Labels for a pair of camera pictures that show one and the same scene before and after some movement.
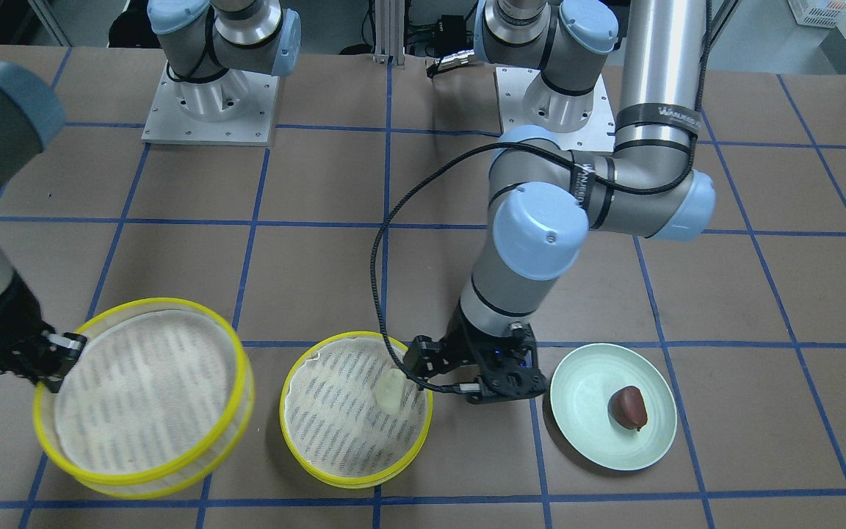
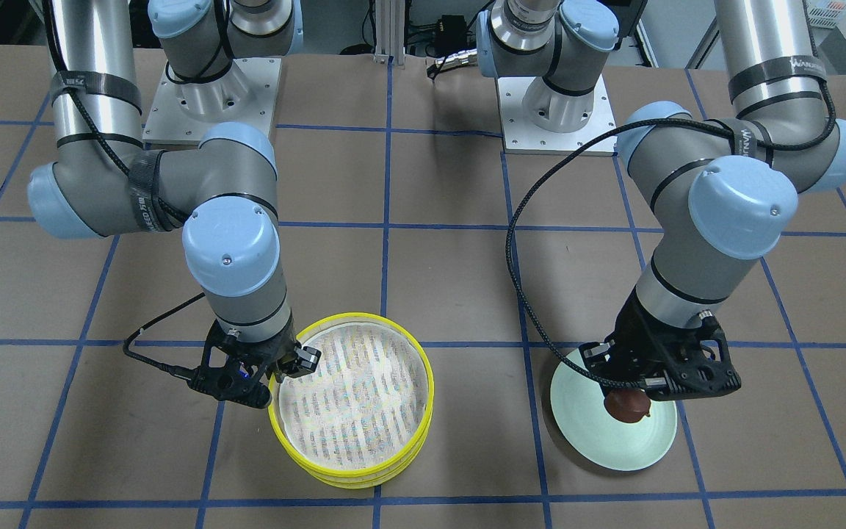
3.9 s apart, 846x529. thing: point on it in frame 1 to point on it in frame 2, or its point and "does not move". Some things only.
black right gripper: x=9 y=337 to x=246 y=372
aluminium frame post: x=389 y=27 does not move
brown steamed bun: x=627 y=408 does not move
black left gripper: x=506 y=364 to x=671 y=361
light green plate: x=581 y=389 does not move
